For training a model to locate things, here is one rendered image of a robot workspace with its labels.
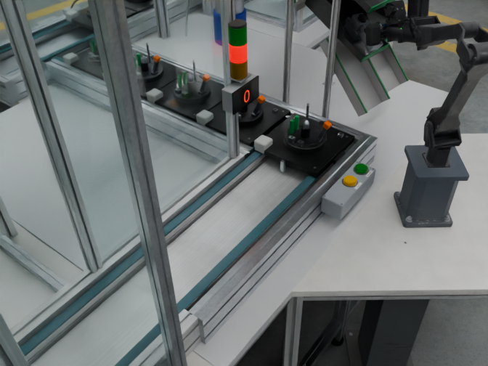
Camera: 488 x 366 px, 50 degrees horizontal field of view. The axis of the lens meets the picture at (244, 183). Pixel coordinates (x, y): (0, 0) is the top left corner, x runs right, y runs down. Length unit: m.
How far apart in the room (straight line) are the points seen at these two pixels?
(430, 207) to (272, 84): 0.93
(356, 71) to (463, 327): 1.26
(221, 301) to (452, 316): 1.49
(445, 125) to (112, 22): 1.04
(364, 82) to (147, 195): 1.23
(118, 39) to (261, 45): 1.90
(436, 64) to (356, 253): 3.01
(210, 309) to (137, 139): 0.62
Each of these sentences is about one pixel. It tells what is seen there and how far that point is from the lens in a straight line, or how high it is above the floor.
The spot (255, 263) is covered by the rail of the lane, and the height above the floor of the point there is 0.96.
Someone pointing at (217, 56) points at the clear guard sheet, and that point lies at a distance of 1.45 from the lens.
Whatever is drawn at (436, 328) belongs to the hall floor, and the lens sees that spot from 2.52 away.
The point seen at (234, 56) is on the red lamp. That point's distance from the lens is 1.44.
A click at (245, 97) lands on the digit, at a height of 1.20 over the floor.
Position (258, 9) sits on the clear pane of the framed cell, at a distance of 2.79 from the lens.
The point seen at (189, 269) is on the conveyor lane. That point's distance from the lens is 1.42.
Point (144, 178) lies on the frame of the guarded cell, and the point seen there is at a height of 1.50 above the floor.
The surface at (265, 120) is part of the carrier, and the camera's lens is 1.82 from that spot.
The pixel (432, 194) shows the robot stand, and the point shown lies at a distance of 1.58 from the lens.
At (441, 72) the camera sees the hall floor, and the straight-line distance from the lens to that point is 4.29.
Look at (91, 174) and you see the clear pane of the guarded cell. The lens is 0.73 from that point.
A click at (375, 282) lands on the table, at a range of 1.48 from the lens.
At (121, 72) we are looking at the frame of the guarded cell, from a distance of 0.69.
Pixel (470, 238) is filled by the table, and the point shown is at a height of 0.86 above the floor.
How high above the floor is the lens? 2.00
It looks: 41 degrees down
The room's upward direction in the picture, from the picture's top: 1 degrees counter-clockwise
